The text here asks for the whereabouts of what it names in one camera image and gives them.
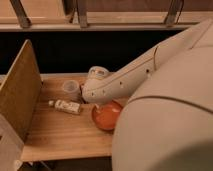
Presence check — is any right metal shelf bracket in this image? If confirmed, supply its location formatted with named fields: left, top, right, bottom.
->
left=164, top=0, right=183, bottom=27

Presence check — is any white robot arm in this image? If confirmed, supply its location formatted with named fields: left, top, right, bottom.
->
left=82, top=19, right=213, bottom=171

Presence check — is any left metal shelf bracket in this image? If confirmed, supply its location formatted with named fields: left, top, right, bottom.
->
left=10, top=0, right=31, bottom=28

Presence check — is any orange ceramic bowl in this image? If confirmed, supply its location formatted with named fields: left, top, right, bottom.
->
left=91, top=101, right=123, bottom=131

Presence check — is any wooden side panel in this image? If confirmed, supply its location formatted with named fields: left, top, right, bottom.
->
left=0, top=40, right=42, bottom=171

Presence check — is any metal shelf bracket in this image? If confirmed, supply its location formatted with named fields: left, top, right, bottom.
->
left=164, top=0, right=183, bottom=27
left=10, top=0, right=31, bottom=28
left=76, top=0, right=88, bottom=28

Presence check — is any middle metal shelf bracket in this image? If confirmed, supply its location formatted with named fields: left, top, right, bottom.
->
left=76, top=0, right=88, bottom=28

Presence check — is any clear plastic cup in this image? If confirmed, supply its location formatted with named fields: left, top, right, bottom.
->
left=62, top=80, right=80, bottom=101

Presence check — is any white labelled bottle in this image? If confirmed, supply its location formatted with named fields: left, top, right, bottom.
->
left=48, top=100, right=81, bottom=115

